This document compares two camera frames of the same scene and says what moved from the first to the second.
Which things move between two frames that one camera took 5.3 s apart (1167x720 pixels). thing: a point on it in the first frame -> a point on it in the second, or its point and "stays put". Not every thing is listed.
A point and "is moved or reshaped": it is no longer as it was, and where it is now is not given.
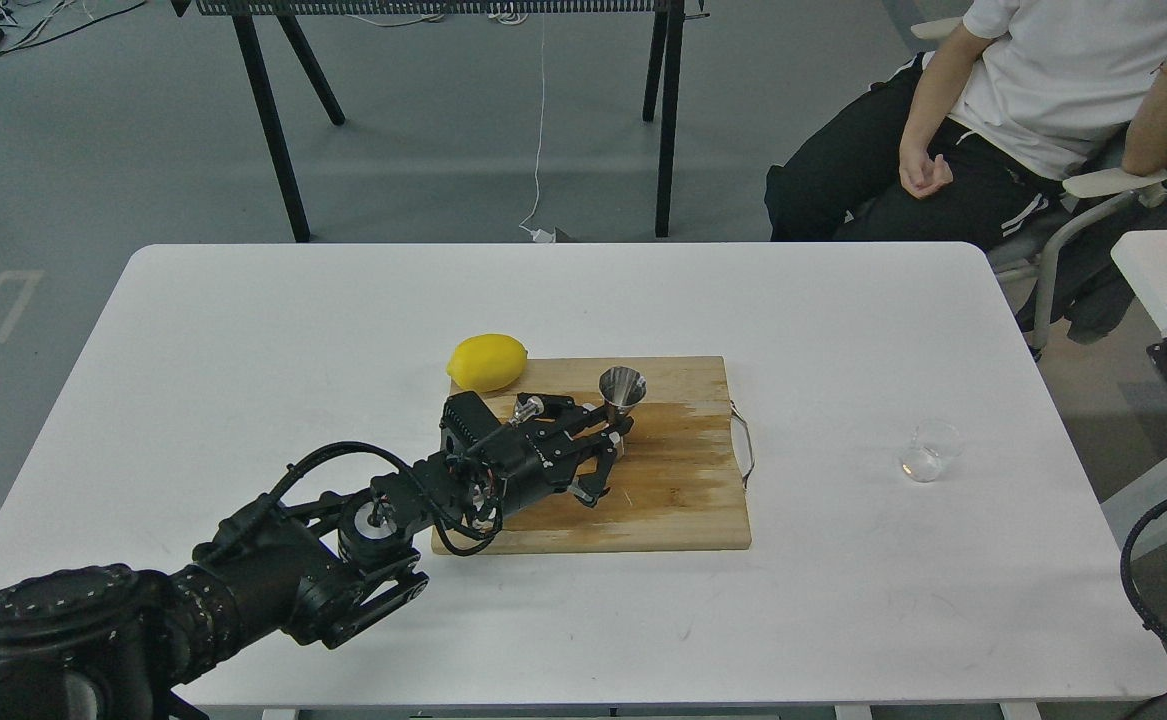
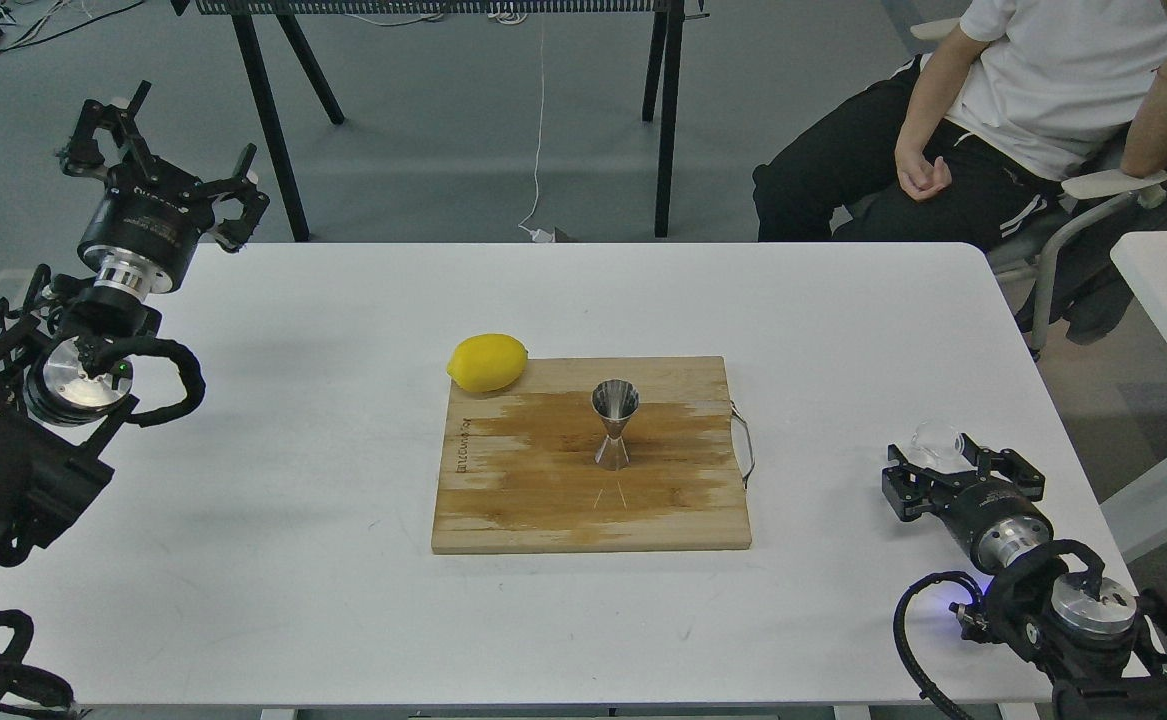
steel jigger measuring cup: [620, 387] is moved or reshaped
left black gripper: [498, 469] -> [151, 216]
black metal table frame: [661, 92] stays put
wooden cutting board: [676, 482] stays put
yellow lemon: [486, 362] stays put
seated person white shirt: [975, 137] stays put
